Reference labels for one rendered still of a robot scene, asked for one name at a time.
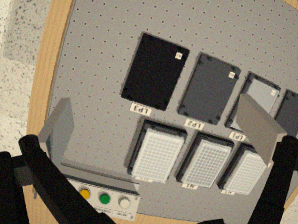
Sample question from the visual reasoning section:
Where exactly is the grey button panel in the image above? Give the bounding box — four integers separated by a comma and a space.
59, 164, 140, 221

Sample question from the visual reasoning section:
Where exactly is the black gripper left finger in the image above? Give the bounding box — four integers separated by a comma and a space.
0, 98, 116, 224

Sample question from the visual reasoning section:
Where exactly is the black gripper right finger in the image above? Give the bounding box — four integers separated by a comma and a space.
235, 94, 298, 224

